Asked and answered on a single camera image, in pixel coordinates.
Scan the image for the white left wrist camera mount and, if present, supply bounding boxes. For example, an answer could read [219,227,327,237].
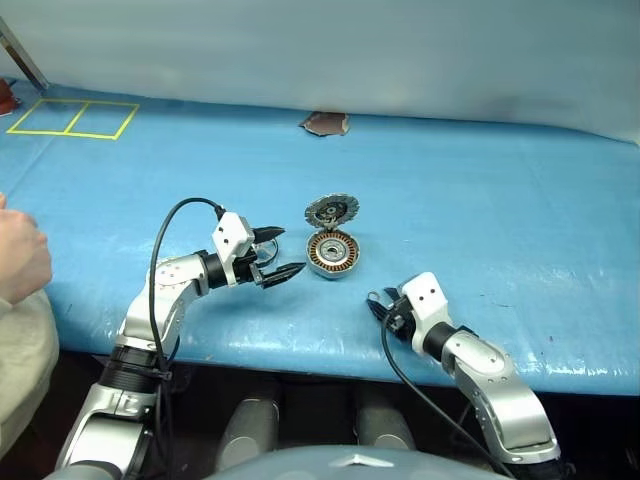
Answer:
[210,212,254,287]

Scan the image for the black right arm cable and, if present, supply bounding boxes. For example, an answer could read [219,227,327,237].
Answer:
[379,319,517,480]

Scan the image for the red object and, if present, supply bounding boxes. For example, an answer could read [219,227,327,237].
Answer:
[0,79,23,117]

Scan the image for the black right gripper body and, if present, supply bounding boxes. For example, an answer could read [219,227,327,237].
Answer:
[382,287,419,349]

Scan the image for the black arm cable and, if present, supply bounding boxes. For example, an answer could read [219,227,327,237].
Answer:
[379,319,517,480]
[148,197,227,480]

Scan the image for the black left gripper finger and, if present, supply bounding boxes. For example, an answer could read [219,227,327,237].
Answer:
[253,225,288,246]
[258,261,308,292]

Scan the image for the grey rounded cylinder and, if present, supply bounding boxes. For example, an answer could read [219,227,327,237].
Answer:
[353,399,418,452]
[215,397,282,474]

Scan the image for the silver motor housing copper windings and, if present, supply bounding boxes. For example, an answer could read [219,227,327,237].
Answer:
[304,230,362,281]

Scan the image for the silver notched motor lid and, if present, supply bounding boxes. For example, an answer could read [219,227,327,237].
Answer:
[304,193,362,233]

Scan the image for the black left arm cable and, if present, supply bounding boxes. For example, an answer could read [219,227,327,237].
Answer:
[148,197,227,480]

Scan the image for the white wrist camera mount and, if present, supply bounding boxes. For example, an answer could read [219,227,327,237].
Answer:
[210,212,254,287]
[399,271,448,351]

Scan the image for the person's bare hand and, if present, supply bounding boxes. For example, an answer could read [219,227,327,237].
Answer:
[0,192,54,306]

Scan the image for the metal bar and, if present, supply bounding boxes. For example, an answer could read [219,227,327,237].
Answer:
[0,14,52,92]

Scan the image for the blue table cover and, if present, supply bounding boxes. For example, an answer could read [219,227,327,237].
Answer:
[0,74,640,398]

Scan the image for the person's beige sleeve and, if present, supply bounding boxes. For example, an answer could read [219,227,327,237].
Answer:
[0,289,61,444]

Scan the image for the yellow tape squares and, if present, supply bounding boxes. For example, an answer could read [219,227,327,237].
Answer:
[6,98,141,141]

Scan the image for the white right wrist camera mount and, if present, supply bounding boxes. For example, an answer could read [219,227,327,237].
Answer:
[399,271,448,351]

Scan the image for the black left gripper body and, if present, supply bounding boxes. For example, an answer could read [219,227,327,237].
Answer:
[231,227,267,290]

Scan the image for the brown torn patch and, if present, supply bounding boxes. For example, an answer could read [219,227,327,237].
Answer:
[298,111,350,138]

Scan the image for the grey rounded robot body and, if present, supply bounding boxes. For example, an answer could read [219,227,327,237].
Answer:
[202,443,517,480]

